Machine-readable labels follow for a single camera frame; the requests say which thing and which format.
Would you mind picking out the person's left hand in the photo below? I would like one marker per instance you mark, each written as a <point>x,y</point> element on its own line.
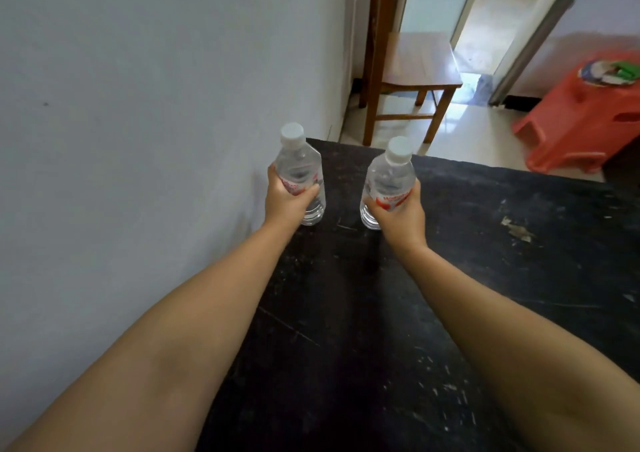
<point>284,207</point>

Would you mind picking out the person's right hand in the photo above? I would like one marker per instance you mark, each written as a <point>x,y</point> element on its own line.
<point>400,221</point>

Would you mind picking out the person's right thumb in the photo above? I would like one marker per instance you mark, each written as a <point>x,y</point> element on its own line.
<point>377,204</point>

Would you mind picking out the person's left thumb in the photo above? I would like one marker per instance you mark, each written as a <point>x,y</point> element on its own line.
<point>305,195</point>

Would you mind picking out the clear plastic water bottle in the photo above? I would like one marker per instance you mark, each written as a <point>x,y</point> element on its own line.
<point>389,179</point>
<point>300,166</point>

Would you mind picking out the person's right forearm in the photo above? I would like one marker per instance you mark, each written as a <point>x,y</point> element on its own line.
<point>520,351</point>

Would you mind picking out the person's left forearm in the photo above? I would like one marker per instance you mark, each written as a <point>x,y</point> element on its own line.
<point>150,351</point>

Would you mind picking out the brown wooden chair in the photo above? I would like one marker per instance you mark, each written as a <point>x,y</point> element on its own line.
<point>407,61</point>

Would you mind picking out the red plastic stool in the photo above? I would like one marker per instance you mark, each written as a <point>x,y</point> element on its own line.
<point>582,116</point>

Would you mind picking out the round packet with green label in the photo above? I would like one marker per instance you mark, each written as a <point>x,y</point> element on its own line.
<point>609,72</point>

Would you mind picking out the grey metal door frame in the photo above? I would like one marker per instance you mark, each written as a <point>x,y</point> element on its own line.
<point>537,36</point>

